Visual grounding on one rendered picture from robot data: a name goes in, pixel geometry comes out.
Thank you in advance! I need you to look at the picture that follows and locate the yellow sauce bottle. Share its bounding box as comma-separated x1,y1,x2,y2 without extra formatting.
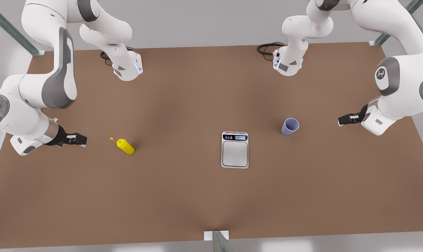
110,138,135,155

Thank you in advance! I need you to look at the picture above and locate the lavender cup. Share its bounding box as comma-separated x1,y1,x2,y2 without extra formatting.
281,118,300,136

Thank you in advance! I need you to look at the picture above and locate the silver kitchen scale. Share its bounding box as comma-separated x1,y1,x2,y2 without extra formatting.
221,132,249,169

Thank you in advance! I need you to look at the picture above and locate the black cable loop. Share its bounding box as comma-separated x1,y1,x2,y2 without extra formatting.
100,47,134,66
257,42,286,62

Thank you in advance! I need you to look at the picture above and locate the silver frame post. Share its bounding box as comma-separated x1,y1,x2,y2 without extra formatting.
204,230,235,252
0,3,45,56
369,0,423,47

